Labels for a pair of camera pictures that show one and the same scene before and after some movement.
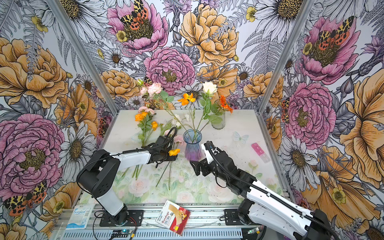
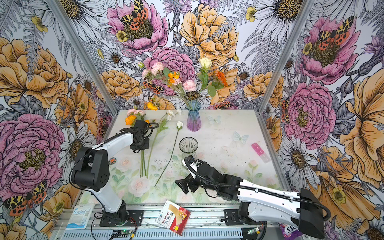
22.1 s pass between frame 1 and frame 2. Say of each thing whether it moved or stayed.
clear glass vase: moved
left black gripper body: moved
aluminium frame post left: stayed
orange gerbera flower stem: moved
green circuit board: stayed
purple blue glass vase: moved
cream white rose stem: moved
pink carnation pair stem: moved
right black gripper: moved
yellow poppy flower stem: moved
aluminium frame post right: stayed
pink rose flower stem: moved
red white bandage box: stayed
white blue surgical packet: stayed
